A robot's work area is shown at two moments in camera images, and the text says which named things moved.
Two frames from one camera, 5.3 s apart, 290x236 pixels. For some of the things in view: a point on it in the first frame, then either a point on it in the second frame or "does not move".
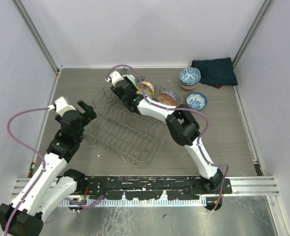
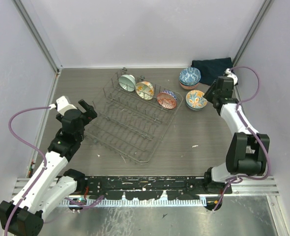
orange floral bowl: x=188 y=87 does not move
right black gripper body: x=131 y=85 to x=216 y=92
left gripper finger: x=91 y=114 does not move
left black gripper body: x=84 y=121 does not move
